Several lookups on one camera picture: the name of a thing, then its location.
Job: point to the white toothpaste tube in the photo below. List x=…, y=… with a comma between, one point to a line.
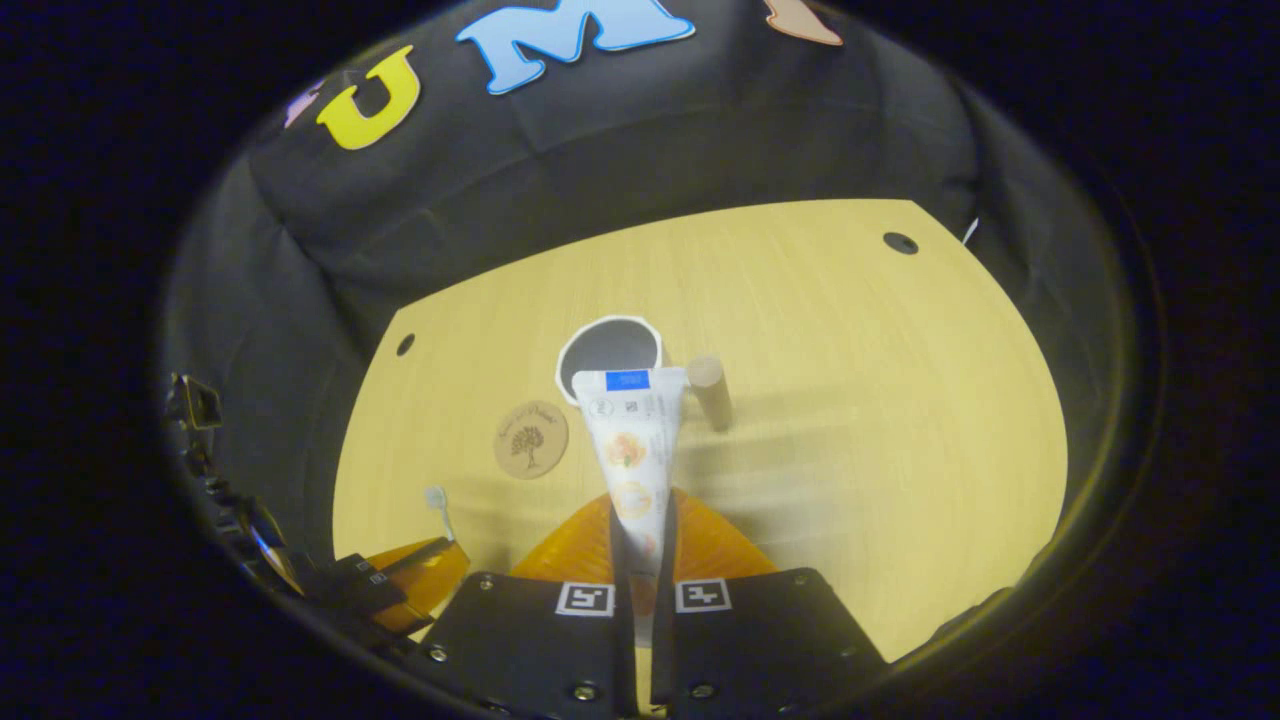
x=632, y=450

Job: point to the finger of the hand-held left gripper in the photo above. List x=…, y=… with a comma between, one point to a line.
x=360, y=572
x=440, y=580

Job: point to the pale green toothbrush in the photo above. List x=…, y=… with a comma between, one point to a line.
x=437, y=500

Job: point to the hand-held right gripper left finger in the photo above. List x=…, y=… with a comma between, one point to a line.
x=520, y=640

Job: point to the wooden desktop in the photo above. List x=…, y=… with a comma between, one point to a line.
x=880, y=420

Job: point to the black backdrop cloth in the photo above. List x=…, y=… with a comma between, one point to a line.
x=620, y=150

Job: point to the round brown coaster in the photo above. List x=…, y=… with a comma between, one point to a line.
x=530, y=440

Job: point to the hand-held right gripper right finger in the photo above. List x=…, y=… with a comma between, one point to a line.
x=760, y=640

